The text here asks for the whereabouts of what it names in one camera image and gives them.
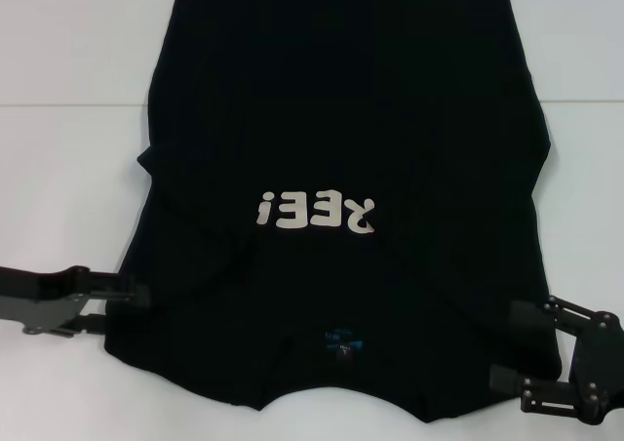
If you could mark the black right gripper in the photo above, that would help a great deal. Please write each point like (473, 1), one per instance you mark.
(607, 363)

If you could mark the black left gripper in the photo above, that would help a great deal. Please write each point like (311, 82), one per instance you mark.
(44, 297)

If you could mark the black shirt with FREE print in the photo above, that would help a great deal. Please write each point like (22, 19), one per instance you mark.
(341, 119)

